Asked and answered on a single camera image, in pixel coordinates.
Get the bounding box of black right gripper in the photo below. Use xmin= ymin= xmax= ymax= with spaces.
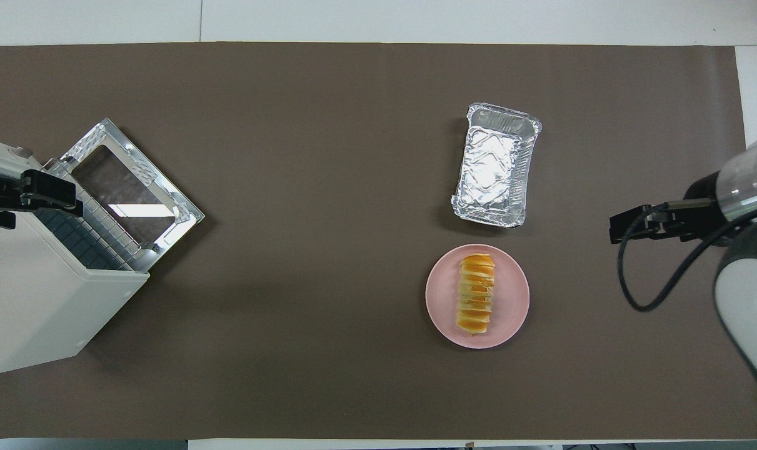
xmin=609 ymin=174 xmax=728 ymax=244

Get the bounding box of aluminium foil tray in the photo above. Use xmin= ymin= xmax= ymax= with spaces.
xmin=451 ymin=103 xmax=542 ymax=228

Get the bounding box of sliced orange bread loaf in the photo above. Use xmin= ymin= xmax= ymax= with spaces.
xmin=456 ymin=254 xmax=496 ymax=334

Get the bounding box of metal oven rack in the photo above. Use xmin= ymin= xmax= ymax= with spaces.
xmin=33 ymin=159 xmax=135 ymax=271

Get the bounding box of white toaster oven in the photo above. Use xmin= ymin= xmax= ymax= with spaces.
xmin=0 ymin=134 xmax=151 ymax=374

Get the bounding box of glass oven door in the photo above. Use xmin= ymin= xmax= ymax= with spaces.
xmin=58 ymin=118 xmax=205 ymax=273

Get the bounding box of pink round plate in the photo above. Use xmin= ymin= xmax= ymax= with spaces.
xmin=425 ymin=244 xmax=530 ymax=349

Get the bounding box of brown table mat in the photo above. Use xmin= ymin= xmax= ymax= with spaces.
xmin=0 ymin=42 xmax=757 ymax=440

